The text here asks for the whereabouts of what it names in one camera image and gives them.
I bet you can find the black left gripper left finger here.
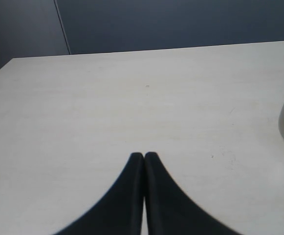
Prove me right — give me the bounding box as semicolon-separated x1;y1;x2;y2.
57;152;144;235

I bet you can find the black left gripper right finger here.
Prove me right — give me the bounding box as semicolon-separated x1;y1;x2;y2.
145;152;238;235

